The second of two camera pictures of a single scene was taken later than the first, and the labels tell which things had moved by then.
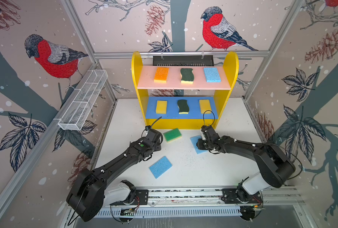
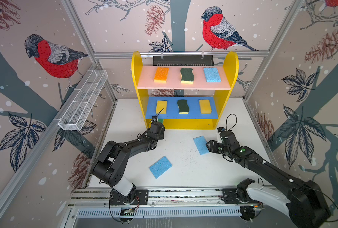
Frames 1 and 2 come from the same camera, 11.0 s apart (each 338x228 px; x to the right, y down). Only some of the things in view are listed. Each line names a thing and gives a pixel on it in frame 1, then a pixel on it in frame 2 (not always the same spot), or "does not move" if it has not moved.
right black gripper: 199,144 to 211,147
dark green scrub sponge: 183,107 does not move
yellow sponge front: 205,106 does not move
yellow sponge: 161,107 does not move
